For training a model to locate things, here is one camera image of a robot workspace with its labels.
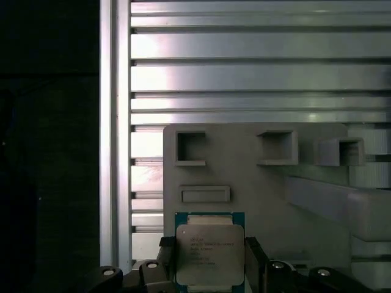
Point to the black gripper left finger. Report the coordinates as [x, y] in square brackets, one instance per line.
[166, 265]

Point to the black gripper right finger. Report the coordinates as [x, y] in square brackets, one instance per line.
[255, 265]

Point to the silver CPU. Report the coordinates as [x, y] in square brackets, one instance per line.
[210, 253]

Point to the grey parts rack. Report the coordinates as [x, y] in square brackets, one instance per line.
[244, 189]

